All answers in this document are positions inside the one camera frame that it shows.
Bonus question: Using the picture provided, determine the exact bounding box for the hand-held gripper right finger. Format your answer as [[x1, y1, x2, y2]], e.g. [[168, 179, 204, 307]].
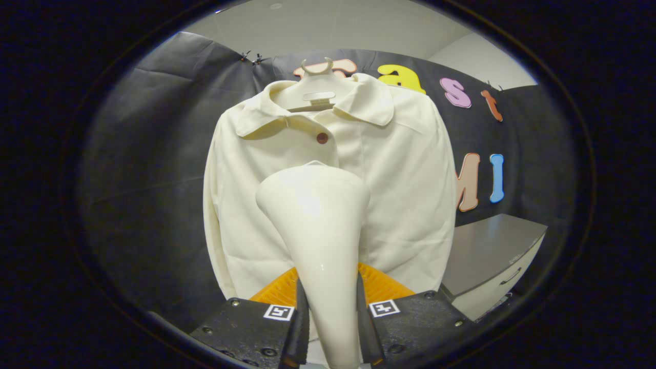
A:
[[356, 262, 475, 367]]

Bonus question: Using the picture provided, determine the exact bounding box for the white garment steamer head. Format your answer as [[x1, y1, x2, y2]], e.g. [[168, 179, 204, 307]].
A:
[[255, 160, 371, 369]]

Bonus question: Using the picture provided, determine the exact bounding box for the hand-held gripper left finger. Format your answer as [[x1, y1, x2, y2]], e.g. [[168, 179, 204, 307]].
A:
[[190, 266, 311, 369]]

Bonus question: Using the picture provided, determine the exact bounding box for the cream button-up shirt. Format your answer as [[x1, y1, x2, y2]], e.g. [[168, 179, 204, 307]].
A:
[[203, 73, 457, 300]]

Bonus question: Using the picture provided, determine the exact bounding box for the grey cabinet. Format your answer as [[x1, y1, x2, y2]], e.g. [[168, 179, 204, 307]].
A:
[[440, 214, 548, 322]]

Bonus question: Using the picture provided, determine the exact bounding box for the cream plastic hanger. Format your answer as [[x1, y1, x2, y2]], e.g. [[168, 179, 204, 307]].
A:
[[287, 57, 357, 112]]

